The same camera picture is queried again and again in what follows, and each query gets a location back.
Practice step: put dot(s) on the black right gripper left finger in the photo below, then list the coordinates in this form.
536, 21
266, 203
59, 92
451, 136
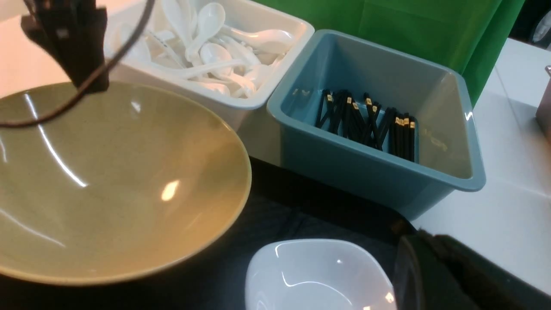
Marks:
71, 31

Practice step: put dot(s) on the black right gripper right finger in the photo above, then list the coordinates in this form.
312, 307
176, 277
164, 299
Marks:
437, 272

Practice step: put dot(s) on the white side dish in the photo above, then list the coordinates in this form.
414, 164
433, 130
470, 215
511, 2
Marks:
316, 274

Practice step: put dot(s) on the yellow noodle bowl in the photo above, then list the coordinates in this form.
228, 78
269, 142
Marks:
128, 183

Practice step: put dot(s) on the bundle of black chopsticks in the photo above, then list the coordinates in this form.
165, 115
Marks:
369, 123

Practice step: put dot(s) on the blue-grey chopstick bin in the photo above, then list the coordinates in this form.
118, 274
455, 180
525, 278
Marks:
447, 150

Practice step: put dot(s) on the white spoon bin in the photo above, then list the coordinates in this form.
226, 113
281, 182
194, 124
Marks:
270, 41
183, 51

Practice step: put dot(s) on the black serving tray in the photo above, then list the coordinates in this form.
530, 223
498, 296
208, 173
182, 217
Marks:
282, 206

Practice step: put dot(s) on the white spoon top bin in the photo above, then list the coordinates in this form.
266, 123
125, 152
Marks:
270, 41

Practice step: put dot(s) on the green backdrop cloth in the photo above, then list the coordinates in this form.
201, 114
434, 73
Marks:
466, 36

